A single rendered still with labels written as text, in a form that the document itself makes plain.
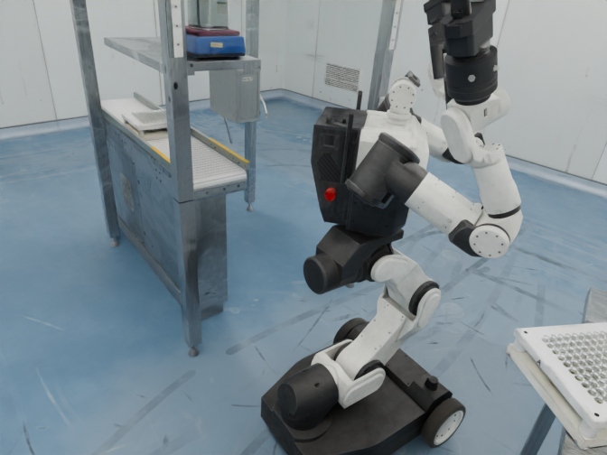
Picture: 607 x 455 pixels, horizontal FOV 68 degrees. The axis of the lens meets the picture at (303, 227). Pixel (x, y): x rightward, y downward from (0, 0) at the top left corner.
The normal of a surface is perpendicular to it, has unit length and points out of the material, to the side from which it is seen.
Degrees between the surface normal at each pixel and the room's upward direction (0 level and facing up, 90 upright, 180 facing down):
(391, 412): 0
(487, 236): 98
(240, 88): 90
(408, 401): 0
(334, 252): 45
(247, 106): 90
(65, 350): 0
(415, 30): 90
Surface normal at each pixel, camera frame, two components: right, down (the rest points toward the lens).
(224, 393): 0.07, -0.87
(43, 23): 0.71, 0.39
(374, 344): -0.49, -0.50
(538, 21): -0.70, 0.30
